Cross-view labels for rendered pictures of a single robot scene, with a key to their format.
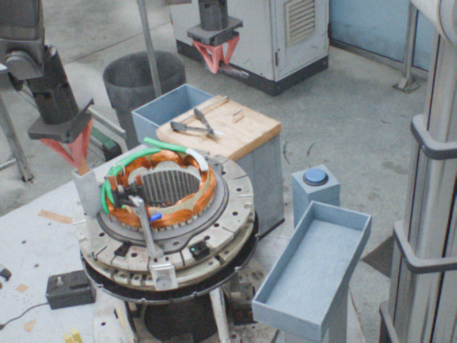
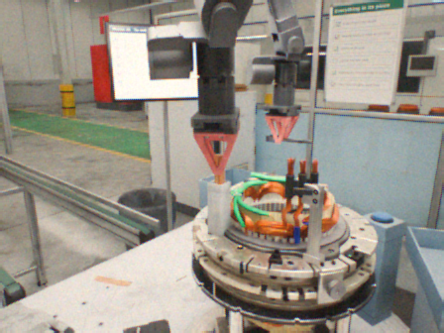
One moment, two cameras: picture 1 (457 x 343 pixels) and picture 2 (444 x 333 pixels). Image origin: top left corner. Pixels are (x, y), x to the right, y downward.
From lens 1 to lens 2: 0.59 m
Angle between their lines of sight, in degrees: 25
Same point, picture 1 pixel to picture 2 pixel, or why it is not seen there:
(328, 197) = (396, 234)
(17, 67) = (224, 20)
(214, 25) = (287, 101)
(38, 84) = (216, 65)
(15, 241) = (74, 303)
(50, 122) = (214, 112)
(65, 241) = (126, 301)
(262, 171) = not seen: hidden behind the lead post
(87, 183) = (224, 193)
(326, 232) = (429, 254)
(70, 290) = not seen: outside the picture
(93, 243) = (236, 255)
